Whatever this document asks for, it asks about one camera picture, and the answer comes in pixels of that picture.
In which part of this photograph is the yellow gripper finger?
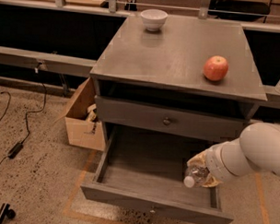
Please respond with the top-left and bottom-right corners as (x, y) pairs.
(202, 173), (221, 187)
(187, 150), (207, 168)

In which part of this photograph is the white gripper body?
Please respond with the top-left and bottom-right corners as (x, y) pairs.
(205, 141), (246, 183)

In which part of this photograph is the clear plastic water bottle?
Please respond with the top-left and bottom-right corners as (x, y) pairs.
(183, 165), (210, 188)

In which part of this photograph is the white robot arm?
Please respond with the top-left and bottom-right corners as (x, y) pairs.
(183, 123), (280, 188)

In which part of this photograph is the closed grey top drawer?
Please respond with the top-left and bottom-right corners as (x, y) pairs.
(95, 96), (245, 143)

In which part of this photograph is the open grey middle drawer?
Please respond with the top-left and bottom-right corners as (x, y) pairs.
(81, 125), (233, 224)

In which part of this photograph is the grey wooden drawer cabinet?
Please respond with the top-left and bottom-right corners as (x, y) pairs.
(86, 11), (271, 162)

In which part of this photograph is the red apple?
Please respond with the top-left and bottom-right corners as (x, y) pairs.
(203, 55), (228, 81)

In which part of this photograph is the open cardboard box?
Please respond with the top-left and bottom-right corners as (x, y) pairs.
(56, 78), (106, 151)

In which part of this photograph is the white ceramic bowl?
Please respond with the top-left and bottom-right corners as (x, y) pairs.
(141, 9), (168, 31)

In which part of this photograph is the grey metal railing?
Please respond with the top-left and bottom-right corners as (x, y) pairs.
(0, 0), (280, 110)

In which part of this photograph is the black caster wheel base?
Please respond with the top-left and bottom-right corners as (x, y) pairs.
(0, 203), (16, 224)

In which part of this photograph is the black power adapter cable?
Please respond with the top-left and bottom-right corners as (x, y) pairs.
(0, 80), (49, 180)

